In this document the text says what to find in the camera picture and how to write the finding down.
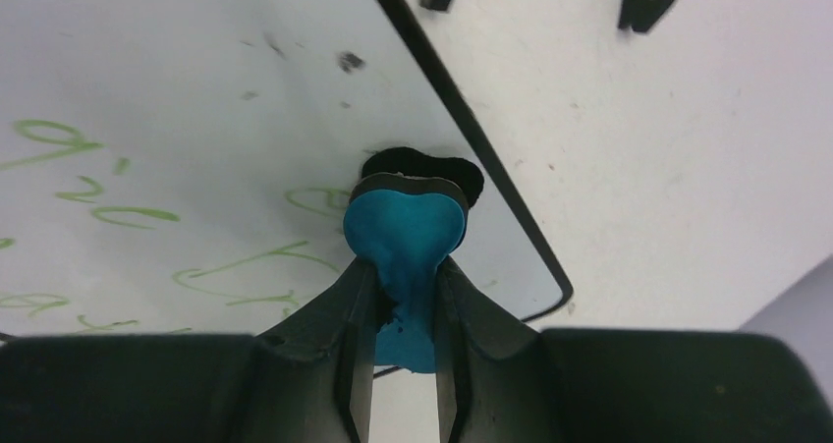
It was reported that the small black-framed whiteboard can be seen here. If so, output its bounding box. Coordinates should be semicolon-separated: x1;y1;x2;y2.
1;0;573;342

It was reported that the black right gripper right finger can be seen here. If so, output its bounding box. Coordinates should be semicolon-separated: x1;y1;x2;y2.
434;260;832;442

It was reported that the blue whiteboard eraser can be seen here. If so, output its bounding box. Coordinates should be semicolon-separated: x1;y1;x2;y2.
343;146;484;374

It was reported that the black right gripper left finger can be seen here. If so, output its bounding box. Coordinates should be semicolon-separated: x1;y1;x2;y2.
1;260;377;442

